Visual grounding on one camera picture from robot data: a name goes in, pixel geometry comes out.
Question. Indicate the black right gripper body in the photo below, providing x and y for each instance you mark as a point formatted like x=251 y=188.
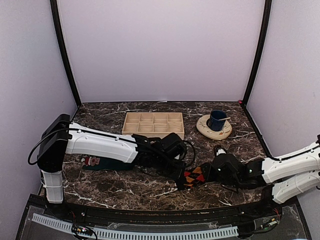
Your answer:
x=217 y=177

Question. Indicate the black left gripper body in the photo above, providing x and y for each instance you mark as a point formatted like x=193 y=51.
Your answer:
x=164 y=168

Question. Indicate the black red yellow argyle sock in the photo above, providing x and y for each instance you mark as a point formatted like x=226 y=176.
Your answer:
x=190 y=178

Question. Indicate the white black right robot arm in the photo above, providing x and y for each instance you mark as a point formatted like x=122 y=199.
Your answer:
x=282 y=177

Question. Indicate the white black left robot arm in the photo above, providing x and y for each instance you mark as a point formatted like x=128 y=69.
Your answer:
x=103 y=151

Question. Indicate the dark blue mug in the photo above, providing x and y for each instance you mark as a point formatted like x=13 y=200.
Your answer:
x=213 y=122

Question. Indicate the wooden compartment tray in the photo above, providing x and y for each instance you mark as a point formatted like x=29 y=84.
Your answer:
x=154 y=124

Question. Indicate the green christmas bear sock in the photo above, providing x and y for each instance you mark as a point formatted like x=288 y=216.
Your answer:
x=94 y=163

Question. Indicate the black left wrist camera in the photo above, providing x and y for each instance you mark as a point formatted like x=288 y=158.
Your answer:
x=174 y=146

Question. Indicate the black front table rail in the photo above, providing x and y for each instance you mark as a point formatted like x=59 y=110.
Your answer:
x=239 y=214

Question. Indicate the white slotted cable duct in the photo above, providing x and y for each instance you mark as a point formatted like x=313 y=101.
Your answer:
x=121 y=231

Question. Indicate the black right frame post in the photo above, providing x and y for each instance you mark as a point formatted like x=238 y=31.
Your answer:
x=258 y=52

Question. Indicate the black frame post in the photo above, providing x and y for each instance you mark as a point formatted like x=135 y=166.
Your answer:
x=258 y=52
x=63 y=52

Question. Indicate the black left frame post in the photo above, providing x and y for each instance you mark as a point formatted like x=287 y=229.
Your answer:
x=63 y=52

